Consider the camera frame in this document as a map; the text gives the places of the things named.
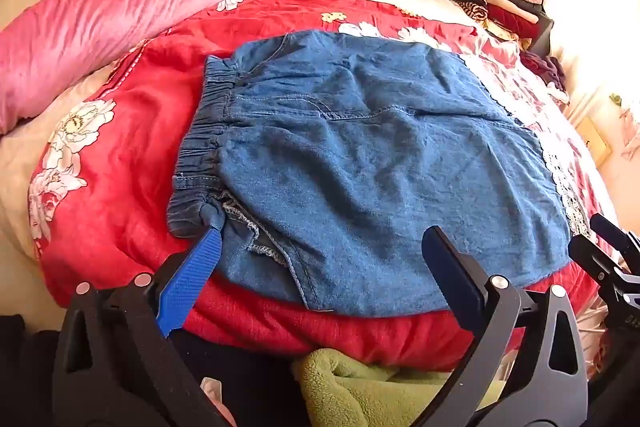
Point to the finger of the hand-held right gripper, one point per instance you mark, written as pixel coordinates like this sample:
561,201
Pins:
612,229
592,257

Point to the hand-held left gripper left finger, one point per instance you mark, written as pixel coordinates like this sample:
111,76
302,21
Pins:
189,274

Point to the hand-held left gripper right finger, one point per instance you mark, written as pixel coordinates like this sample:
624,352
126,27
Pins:
450,279

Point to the blue denim pants lace trim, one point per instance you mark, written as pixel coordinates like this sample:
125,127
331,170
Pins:
360,167

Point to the red floral blanket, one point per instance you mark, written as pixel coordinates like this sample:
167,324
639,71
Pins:
125,167

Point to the green fleece garment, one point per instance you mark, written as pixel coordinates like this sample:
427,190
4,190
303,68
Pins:
360,387

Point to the purple clothes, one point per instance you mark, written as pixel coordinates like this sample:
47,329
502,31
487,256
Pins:
545,69

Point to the pink quilt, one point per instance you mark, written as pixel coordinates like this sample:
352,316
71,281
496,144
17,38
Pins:
115,7

